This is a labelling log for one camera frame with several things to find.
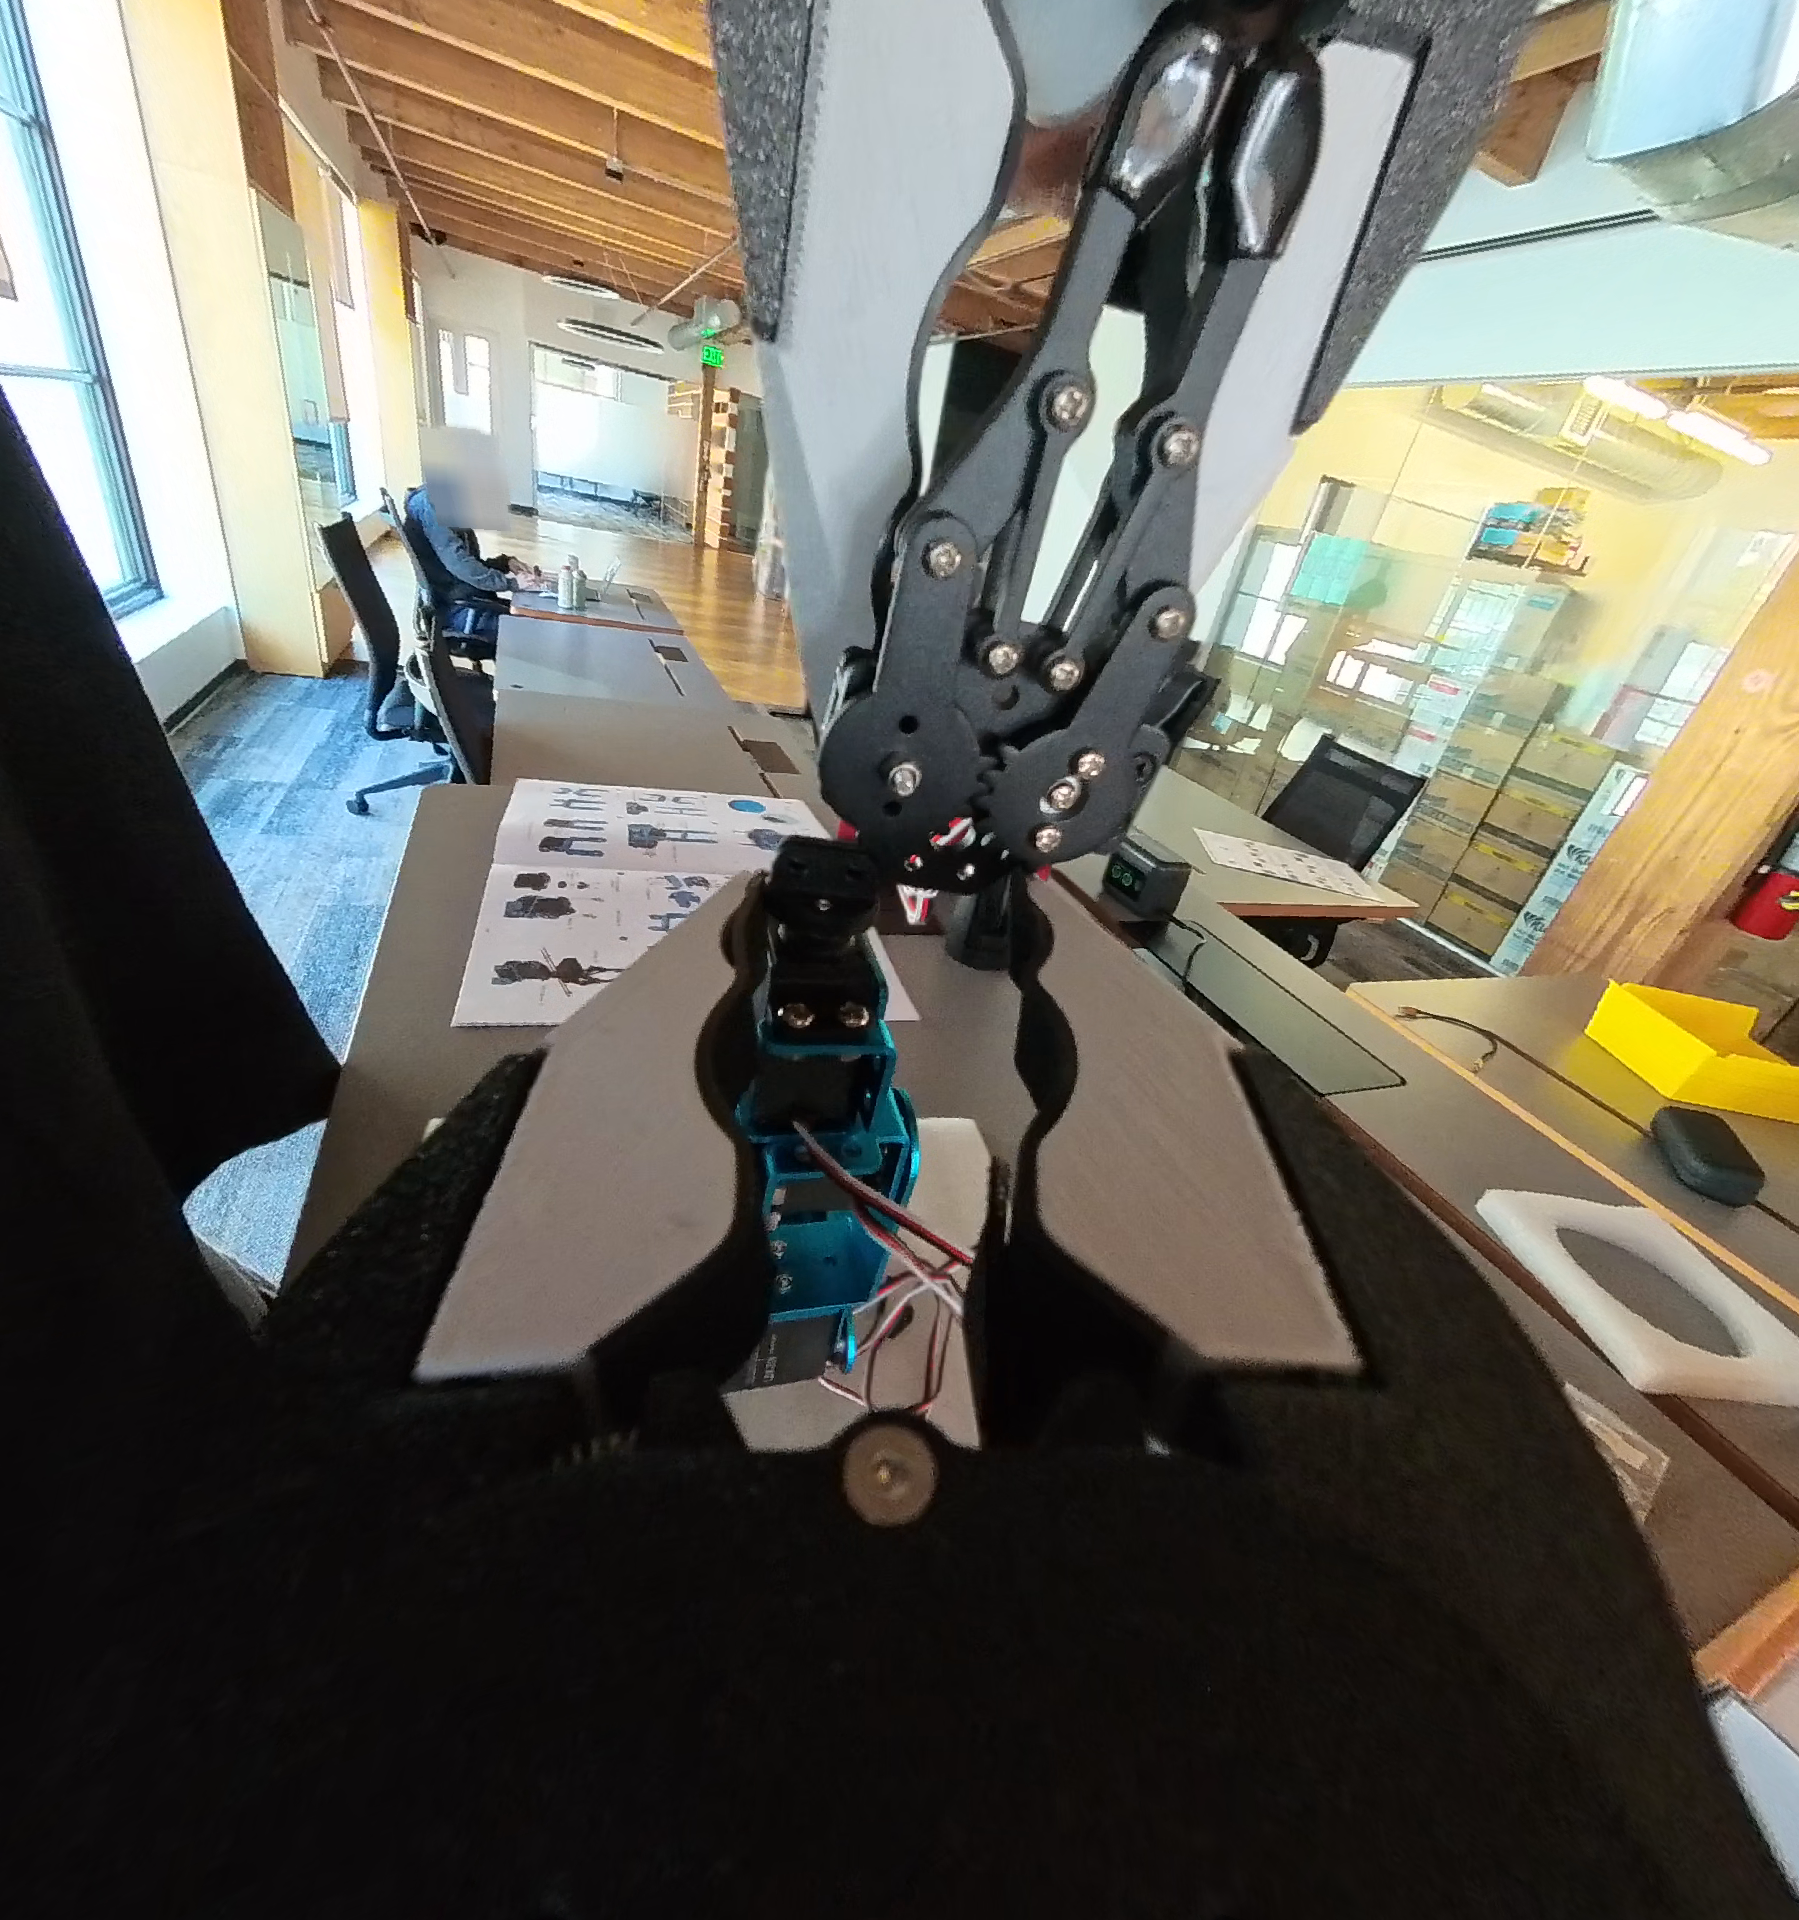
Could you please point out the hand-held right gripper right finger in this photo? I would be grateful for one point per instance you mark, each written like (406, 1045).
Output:
(1185, 1187)

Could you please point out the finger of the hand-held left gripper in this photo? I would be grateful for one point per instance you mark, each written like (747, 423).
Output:
(853, 270)
(1333, 181)

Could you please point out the printed instruction sheet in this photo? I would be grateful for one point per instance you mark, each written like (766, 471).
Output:
(615, 886)

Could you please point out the black desk panel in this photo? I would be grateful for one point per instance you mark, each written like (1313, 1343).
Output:
(1291, 1007)

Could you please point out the white foam sheet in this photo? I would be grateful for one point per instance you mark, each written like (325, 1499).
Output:
(945, 1202)

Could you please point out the shelf of cardboard boxes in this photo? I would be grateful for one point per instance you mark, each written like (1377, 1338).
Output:
(1515, 782)

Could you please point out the brown wooden desk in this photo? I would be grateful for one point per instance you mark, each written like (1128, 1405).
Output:
(1574, 1111)

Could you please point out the dark grey desk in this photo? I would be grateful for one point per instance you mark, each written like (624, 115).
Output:
(479, 1020)

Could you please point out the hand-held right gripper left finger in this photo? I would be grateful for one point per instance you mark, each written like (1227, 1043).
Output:
(615, 1187)

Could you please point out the large window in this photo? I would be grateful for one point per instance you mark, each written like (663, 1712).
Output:
(29, 270)

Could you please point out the yellow box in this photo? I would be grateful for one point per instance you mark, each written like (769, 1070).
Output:
(1710, 1045)

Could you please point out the beige office table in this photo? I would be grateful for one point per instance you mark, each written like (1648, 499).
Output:
(1274, 856)

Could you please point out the small black box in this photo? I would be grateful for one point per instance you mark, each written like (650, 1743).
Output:
(1144, 877)

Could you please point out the black toy robot claw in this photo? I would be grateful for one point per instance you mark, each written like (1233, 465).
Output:
(1050, 662)

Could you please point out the white foam packing piece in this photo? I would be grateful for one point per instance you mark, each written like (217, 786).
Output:
(1560, 1245)

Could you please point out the silver ventilation duct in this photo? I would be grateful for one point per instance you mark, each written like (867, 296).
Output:
(1738, 106)

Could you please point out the white paper sheet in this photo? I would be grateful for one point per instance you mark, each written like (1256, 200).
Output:
(1279, 865)

